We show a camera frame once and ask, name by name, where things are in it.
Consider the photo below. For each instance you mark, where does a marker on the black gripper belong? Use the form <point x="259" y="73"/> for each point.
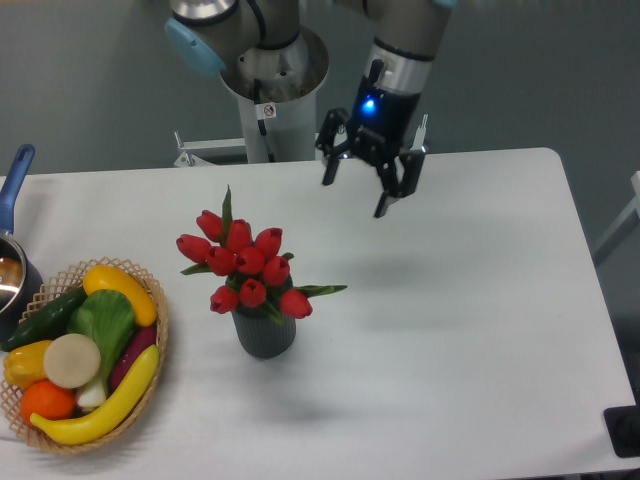
<point x="379" y="118"/>

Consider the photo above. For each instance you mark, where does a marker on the red tulip bouquet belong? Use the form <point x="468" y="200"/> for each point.
<point x="256" y="273"/>

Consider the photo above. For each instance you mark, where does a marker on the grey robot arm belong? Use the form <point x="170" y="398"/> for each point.
<point x="414" y="28"/>

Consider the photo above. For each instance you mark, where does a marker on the dark grey ribbed vase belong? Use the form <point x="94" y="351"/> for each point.
<point x="263" y="330"/>

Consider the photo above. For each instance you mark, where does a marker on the purple sweet potato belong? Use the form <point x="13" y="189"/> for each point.
<point x="141" y="340"/>

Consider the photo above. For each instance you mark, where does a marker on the yellow squash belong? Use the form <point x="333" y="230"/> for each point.
<point x="106" y="277"/>

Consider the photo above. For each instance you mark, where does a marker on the green bok choy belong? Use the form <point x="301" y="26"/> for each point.
<point x="108" y="319"/>

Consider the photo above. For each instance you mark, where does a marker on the woven wicker basket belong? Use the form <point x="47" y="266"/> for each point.
<point x="59" y="284"/>

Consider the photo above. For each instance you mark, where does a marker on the green cucumber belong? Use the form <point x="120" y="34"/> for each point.
<point x="47" y="323"/>

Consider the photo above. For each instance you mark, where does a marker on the white round radish slice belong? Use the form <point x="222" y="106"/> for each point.
<point x="71" y="361"/>

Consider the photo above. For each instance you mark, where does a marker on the black device at table edge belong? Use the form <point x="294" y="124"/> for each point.
<point x="623" y="428"/>

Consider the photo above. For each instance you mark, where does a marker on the yellow banana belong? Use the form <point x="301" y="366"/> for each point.
<point x="107" y="417"/>

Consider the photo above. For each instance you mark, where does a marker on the yellow bell pepper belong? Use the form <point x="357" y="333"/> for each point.
<point x="24" y="366"/>

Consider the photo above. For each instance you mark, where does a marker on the orange fruit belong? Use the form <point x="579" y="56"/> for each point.
<point x="48" y="400"/>

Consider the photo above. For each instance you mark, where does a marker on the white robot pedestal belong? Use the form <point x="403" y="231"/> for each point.
<point x="276" y="89"/>

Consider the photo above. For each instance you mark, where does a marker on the white frame at right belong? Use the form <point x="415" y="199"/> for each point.
<point x="620" y="228"/>

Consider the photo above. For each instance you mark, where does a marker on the blue handled saucepan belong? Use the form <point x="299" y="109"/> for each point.
<point x="20" y="279"/>

